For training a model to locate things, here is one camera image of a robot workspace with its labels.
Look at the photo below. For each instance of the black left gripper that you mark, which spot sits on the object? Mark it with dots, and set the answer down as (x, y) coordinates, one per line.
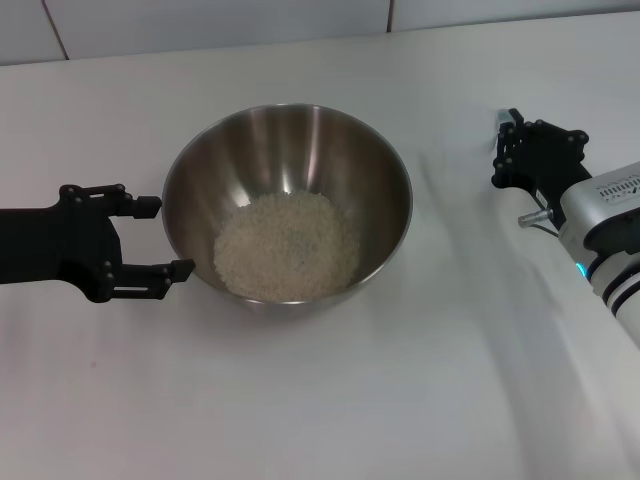
(50, 245)

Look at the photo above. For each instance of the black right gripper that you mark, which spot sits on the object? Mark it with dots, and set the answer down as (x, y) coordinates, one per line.
(547, 170)

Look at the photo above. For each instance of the stainless steel mixing bowl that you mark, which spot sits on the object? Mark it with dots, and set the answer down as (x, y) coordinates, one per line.
(235, 165)

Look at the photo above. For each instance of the white rice grains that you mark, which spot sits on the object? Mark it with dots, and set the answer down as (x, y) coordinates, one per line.
(287, 247)

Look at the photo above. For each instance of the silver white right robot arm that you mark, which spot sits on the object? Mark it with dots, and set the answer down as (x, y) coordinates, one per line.
(610, 225)

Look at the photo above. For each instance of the silver right wrist connector plug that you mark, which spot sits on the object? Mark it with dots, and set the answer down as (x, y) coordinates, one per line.
(534, 217)

